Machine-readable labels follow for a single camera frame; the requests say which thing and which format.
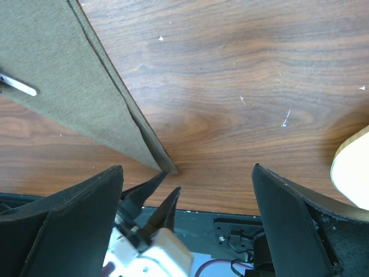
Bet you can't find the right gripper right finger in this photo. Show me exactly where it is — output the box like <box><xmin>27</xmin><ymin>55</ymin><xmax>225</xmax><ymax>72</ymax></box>
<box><xmin>251</xmin><ymin>164</ymin><xmax>368</xmax><ymax>276</ymax></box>

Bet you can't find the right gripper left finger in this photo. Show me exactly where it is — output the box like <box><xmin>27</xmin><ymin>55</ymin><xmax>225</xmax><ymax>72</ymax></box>
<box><xmin>1</xmin><ymin>166</ymin><xmax>123</xmax><ymax>276</ymax></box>

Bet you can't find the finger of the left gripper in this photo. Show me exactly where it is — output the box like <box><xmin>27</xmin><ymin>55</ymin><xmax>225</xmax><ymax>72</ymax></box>
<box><xmin>119</xmin><ymin>171</ymin><xmax>168</xmax><ymax>214</ymax></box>
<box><xmin>143</xmin><ymin>187</ymin><xmax>181</xmax><ymax>236</ymax></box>

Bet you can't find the knife with pink handle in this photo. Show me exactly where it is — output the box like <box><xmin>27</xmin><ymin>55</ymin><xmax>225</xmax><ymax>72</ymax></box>
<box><xmin>1</xmin><ymin>72</ymin><xmax>39</xmax><ymax>97</ymax></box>

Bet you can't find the brown cloth napkin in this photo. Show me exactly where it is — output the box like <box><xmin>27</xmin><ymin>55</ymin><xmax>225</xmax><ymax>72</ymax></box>
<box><xmin>1</xmin><ymin>1</ymin><xmax>176</xmax><ymax>173</ymax></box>

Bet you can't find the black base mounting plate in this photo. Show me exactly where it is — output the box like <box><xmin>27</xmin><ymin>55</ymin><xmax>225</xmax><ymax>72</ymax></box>
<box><xmin>0</xmin><ymin>192</ymin><xmax>277</xmax><ymax>277</ymax></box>

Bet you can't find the yellow panda bowl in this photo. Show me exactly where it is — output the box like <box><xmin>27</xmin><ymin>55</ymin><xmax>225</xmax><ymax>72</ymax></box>
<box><xmin>330</xmin><ymin>126</ymin><xmax>369</xmax><ymax>210</ymax></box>

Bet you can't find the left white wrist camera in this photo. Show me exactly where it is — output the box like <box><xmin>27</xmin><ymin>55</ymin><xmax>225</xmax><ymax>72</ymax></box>
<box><xmin>101</xmin><ymin>217</ymin><xmax>194</xmax><ymax>276</ymax></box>

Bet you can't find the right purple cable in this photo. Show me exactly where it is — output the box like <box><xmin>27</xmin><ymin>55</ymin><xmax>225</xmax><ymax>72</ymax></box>
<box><xmin>195</xmin><ymin>259</ymin><xmax>254</xmax><ymax>277</ymax></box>

